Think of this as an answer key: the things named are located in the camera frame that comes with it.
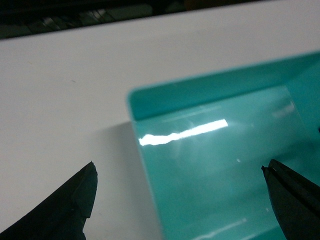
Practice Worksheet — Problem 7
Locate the teal plastic bin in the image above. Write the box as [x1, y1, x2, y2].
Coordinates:
[127, 51, 320, 240]

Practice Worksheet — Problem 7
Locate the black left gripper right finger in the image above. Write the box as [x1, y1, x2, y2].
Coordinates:
[261, 159, 320, 240]

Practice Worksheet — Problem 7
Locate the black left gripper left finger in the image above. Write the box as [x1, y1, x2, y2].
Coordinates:
[0, 161, 98, 240]

